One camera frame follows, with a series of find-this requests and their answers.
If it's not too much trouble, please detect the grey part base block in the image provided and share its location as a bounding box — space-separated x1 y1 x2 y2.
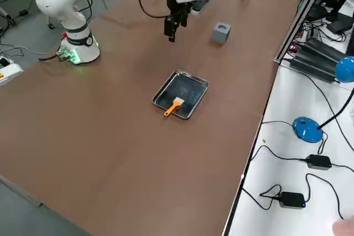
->
212 21 233 46

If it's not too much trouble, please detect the orange handled paint brush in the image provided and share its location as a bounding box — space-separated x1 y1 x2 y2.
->
163 96 184 117

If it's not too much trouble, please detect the silver metal tray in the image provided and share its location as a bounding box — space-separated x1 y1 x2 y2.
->
151 68 210 121

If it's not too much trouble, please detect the black power supply brick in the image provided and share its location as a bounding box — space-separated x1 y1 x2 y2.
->
297 36 347 64
289 50 341 82

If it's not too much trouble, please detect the black computer monitor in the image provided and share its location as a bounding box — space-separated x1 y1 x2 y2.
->
326 0 354 34

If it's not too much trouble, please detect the blue desk lamp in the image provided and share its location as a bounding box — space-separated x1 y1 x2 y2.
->
291 55 354 144

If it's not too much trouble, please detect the white control box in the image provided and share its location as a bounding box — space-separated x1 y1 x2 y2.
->
0 55 25 88

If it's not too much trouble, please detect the black power adapter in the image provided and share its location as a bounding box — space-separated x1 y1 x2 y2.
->
306 153 332 170
278 191 307 209

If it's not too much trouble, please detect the aluminium upright post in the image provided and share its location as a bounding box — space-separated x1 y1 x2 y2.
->
273 0 334 66

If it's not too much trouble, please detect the black base cable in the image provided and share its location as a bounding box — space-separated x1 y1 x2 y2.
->
38 53 63 62

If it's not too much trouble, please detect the black adapter cable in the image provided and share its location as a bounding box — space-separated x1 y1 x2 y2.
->
259 174 345 220
242 145 309 192

